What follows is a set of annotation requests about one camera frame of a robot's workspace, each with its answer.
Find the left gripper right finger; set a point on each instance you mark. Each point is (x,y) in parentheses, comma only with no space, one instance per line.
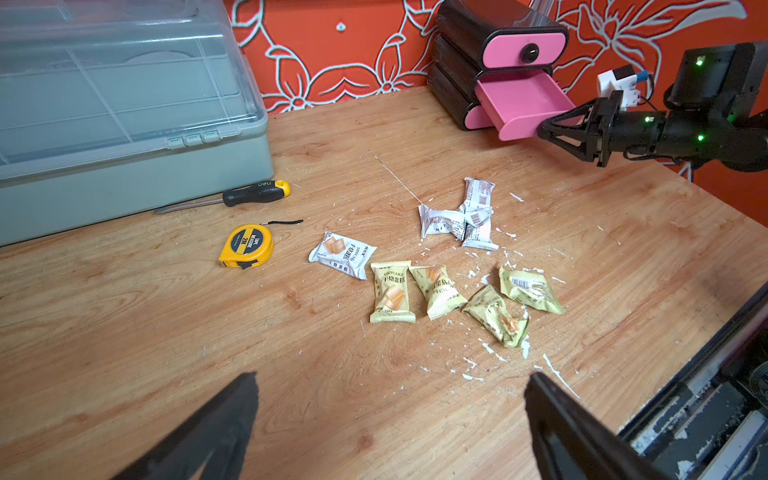
(569,443)

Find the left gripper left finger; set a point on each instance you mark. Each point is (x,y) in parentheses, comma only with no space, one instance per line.
(212,442)

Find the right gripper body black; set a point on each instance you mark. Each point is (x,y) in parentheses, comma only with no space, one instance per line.
(604,116)

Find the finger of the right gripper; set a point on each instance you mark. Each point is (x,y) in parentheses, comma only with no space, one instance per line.
(580,120)
(578,142)

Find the pink drawer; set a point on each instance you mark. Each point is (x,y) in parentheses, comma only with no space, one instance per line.
(476,118)
(517,102)
(521,50)

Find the pink top drawer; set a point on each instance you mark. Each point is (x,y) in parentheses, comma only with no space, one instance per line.
(521,50)

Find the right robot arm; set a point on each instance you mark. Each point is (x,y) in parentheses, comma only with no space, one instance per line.
(707,116)

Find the pink bottom drawer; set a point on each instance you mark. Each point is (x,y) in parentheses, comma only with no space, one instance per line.
(476,118)

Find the black drawer cabinet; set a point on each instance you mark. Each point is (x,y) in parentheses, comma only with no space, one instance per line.
(463,30)

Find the white cookie packet far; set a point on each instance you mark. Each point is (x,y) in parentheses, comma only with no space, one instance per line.
(478,194)

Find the white cookie packet middle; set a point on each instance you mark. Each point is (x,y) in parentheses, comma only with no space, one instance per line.
(478,229)

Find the green cookie packet right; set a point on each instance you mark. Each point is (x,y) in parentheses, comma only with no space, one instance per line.
(529,289)

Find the green cookie packet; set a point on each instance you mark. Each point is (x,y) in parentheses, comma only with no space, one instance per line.
(529,289)
(391,292)
(438,289)
(488,307)

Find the white cookie packet crumpled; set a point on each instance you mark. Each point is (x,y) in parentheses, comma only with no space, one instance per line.
(435,222)

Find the yellow tape measure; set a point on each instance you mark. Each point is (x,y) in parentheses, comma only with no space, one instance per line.
(250,245)

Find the white cookie packet left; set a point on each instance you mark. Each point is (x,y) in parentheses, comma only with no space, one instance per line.
(343,254)

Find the green cookie packet leftmost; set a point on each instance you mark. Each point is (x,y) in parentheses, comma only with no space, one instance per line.
(391,292)

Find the yellow black screwdriver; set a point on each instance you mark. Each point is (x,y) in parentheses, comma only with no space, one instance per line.
(261,192)

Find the grey plastic storage box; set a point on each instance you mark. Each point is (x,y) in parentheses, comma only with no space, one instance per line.
(110,108)

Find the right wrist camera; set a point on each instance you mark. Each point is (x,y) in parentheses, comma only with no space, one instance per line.
(626,80)

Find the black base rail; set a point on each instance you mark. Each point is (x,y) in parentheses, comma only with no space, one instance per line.
(710,420)

